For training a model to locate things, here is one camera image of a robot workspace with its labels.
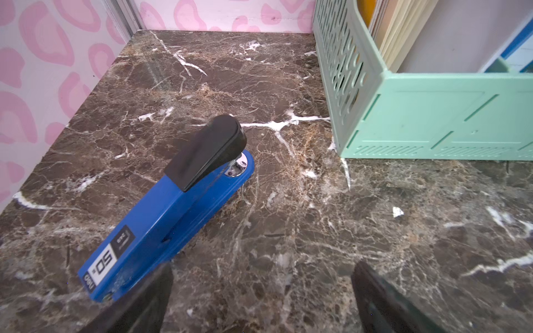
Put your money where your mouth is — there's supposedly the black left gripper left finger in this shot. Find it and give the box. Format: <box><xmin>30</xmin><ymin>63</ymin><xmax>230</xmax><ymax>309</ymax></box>
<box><xmin>81</xmin><ymin>263</ymin><xmax>174</xmax><ymax>332</ymax></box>

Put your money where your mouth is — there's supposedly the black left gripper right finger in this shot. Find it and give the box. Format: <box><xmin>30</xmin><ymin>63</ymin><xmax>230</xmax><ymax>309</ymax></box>
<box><xmin>351</xmin><ymin>261</ymin><xmax>445</xmax><ymax>333</ymax></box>

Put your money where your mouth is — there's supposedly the blue black stapler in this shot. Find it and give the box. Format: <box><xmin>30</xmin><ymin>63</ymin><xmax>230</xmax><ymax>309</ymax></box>
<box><xmin>79</xmin><ymin>115</ymin><xmax>255</xmax><ymax>302</ymax></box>

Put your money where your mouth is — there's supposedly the mint green file organizer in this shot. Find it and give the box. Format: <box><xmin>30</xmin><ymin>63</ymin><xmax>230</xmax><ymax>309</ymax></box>
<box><xmin>313</xmin><ymin>1</ymin><xmax>532</xmax><ymax>161</ymax></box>

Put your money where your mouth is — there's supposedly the papers and folders stack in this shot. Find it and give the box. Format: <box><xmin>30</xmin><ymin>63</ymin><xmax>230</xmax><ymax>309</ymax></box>
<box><xmin>357</xmin><ymin>1</ymin><xmax>532</xmax><ymax>74</ymax></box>

